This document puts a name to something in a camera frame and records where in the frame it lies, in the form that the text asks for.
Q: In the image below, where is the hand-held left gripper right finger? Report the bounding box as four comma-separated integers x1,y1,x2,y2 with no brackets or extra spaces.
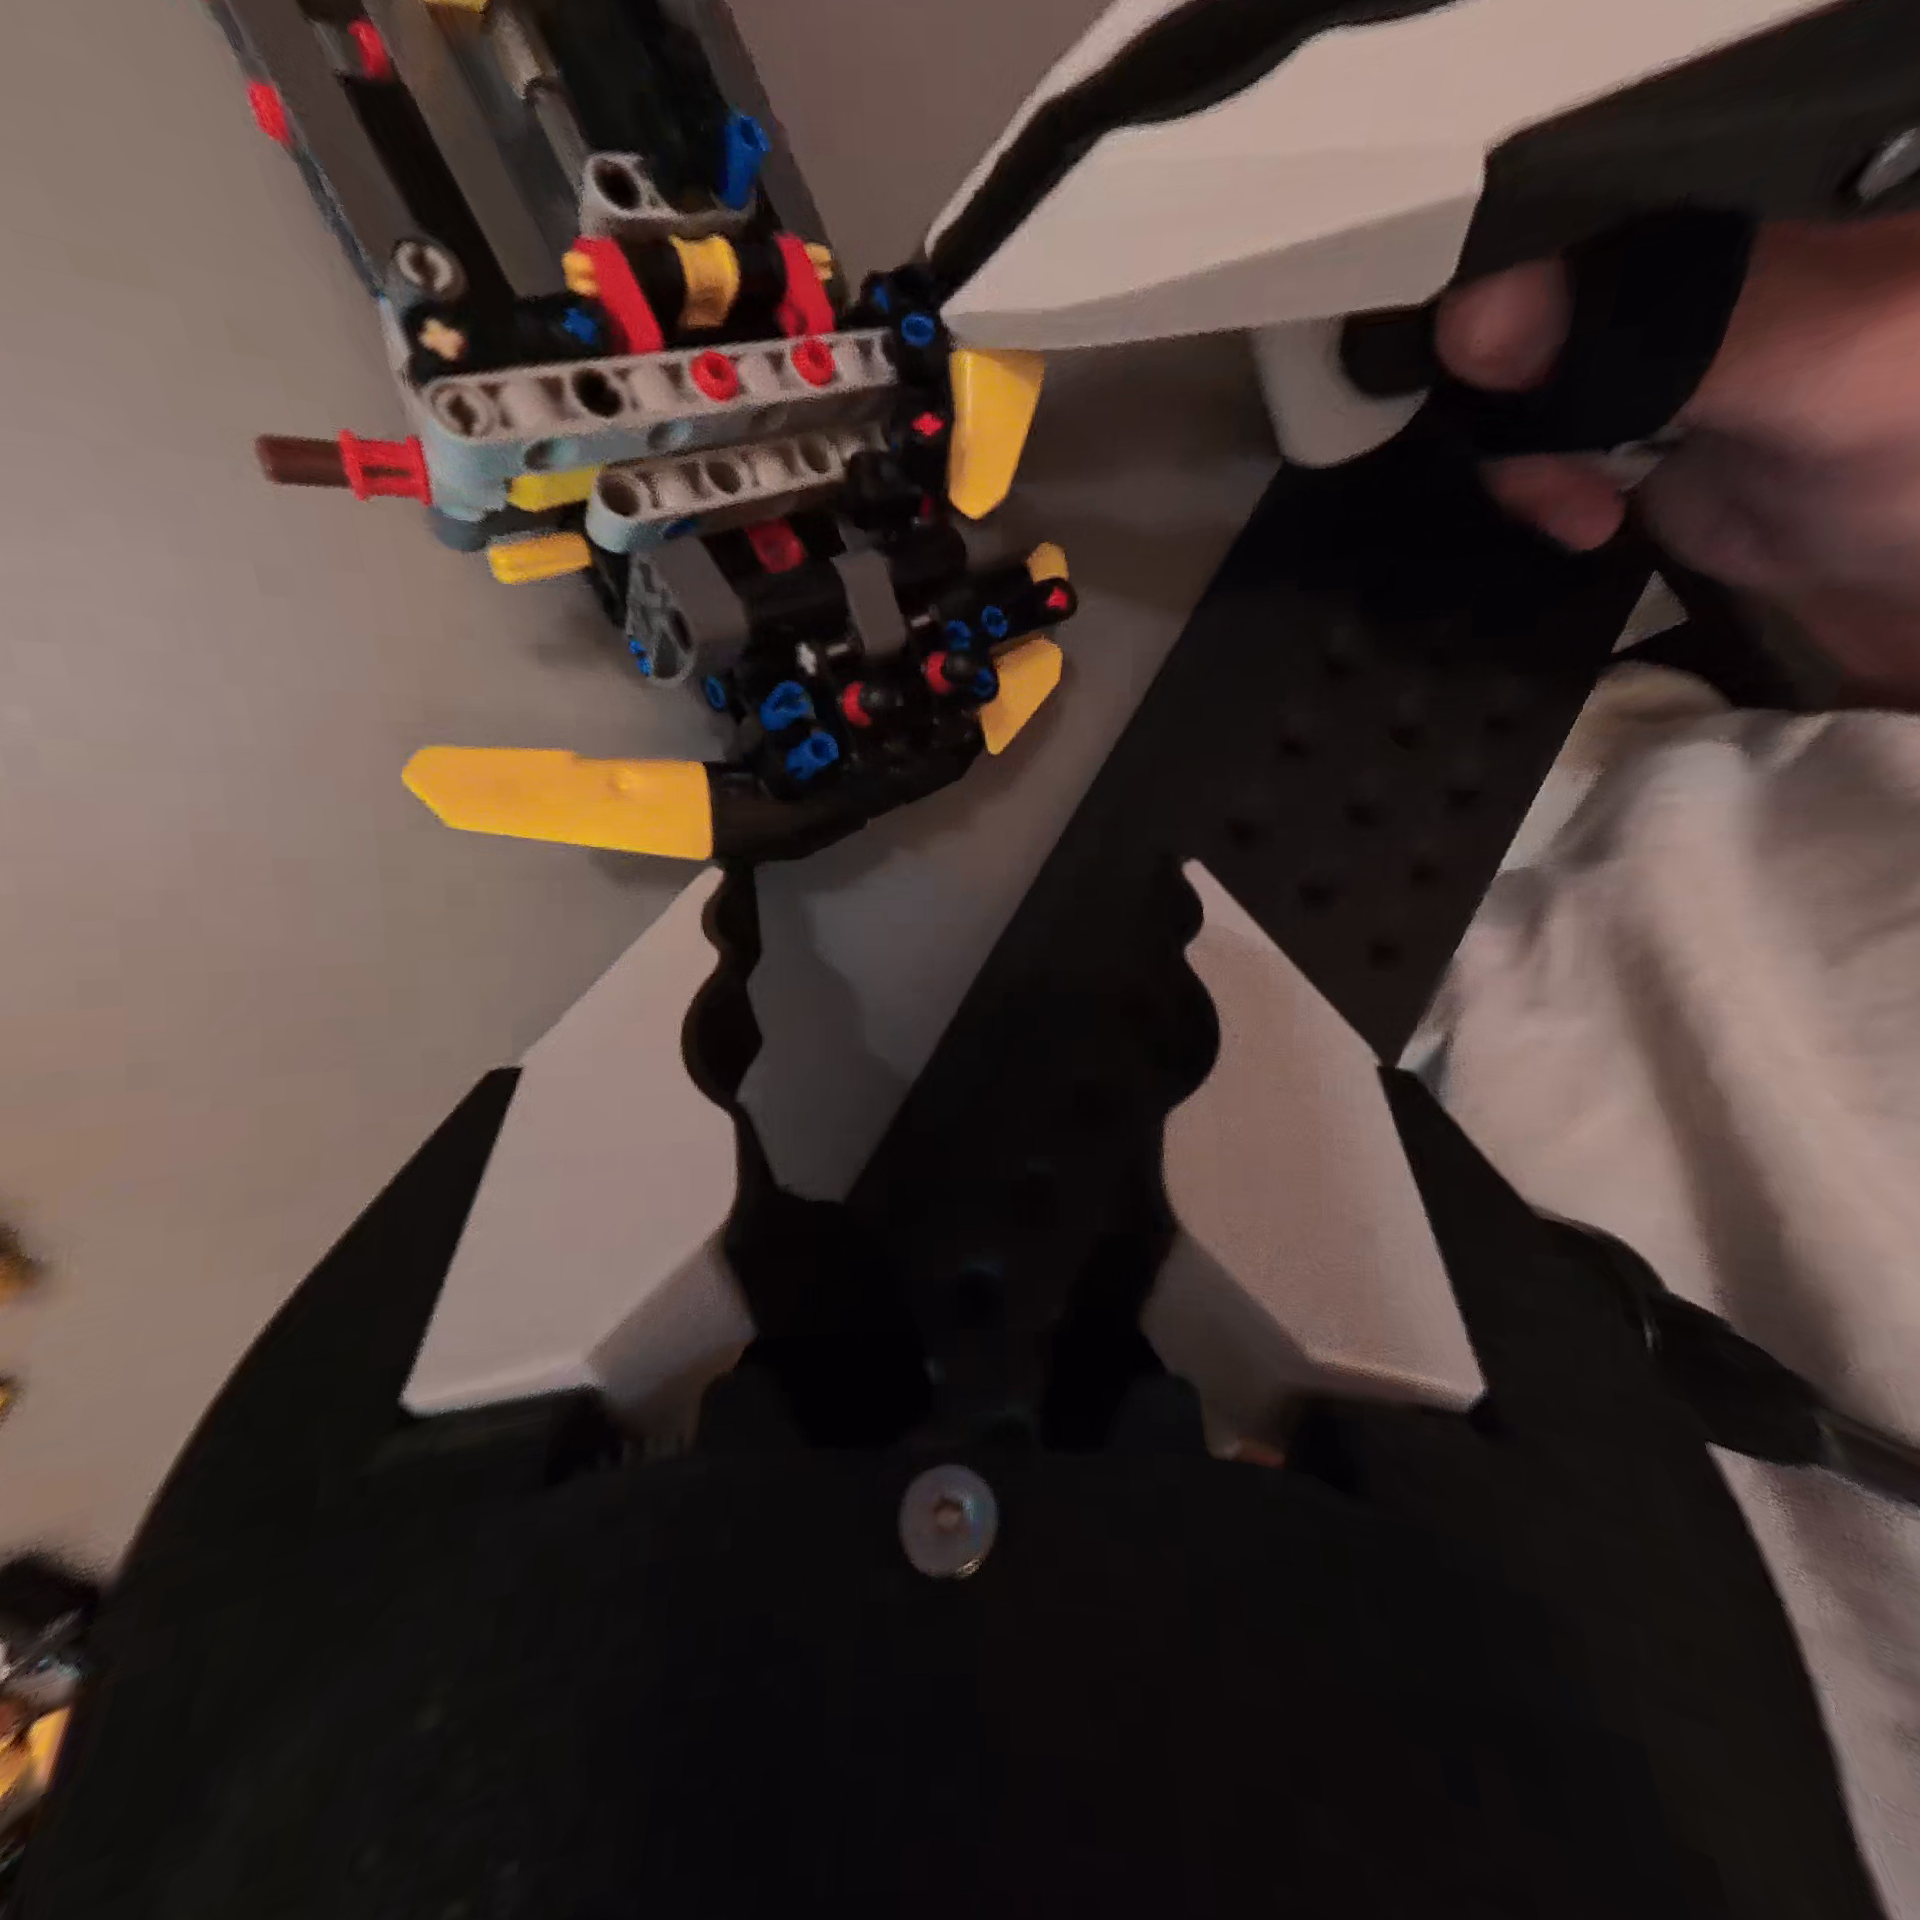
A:
1133,859,1489,1448

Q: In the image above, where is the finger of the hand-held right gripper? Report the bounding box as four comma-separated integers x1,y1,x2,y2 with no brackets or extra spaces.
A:
935,0,1251,240
926,0,1834,354

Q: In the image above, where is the black strap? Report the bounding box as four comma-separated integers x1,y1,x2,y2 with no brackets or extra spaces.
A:
1575,1217,1920,1502

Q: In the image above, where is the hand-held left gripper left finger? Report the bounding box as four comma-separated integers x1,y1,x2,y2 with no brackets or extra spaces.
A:
400,863,791,1434

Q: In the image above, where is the partly built lego chassis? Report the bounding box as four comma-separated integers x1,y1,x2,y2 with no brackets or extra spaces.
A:
202,0,1075,872

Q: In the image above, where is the person's right hand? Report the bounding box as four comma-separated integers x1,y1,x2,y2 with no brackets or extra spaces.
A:
1432,212,1920,707

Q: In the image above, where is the black dimpled cloth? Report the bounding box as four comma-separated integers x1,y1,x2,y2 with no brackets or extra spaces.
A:
840,451,1659,1354

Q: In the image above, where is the pile of yellow Lego pieces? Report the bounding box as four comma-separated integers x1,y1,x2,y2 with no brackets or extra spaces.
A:
0,1217,85,1838

